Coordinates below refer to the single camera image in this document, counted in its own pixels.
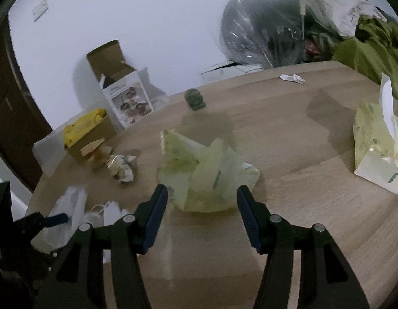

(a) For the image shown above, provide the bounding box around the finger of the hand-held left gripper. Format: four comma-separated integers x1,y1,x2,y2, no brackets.
14,212,70,235

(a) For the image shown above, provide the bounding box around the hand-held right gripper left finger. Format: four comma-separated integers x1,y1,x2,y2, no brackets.
33,184,169,309

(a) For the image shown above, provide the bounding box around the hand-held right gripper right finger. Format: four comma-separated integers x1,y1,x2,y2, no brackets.
236,185,371,309

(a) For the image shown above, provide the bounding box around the clear plastic bag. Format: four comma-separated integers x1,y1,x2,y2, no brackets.
45,185,88,253

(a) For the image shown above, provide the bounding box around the white face mask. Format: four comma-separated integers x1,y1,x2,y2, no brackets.
85,200,132,232

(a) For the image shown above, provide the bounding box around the yellow-green plastic bag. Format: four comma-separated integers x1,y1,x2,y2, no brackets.
158,129,261,213

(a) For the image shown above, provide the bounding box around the crumpled printed snack wrapper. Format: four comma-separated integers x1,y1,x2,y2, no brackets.
105,154,137,184

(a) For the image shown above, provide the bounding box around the white panel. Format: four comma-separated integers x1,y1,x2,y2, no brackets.
32,130,71,177

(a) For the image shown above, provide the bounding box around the crumpled brown paper wrapper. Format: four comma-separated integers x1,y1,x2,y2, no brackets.
80,138,113,170

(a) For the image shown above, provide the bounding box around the yellow plastic bag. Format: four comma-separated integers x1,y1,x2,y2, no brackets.
63,109,107,150

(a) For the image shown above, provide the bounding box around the brown paper container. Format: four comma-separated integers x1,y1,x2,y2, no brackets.
65,113,117,163

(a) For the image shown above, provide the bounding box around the dark brown door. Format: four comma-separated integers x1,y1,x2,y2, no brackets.
0,16,55,194

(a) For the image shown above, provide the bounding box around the open white cardboard box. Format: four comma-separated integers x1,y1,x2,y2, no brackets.
86,40,154,129

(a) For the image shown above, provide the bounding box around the small green figurine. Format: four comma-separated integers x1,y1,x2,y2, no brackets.
185,88,206,112

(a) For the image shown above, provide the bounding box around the yellow-green tissue pack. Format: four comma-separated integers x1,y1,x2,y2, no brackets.
353,73,398,194

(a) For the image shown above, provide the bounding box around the plastic-wrapped fan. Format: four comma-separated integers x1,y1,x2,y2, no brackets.
220,0,310,70

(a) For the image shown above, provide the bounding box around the dark green garment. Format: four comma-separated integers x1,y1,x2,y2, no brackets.
303,27,342,62

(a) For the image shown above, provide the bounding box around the olive green cloth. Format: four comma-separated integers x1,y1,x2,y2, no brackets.
332,14,398,107

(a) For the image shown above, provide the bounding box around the white plastic bag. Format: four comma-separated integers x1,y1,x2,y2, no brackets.
306,0,387,37

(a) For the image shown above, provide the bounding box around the white wall outlet plate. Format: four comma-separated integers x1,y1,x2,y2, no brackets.
32,0,50,22

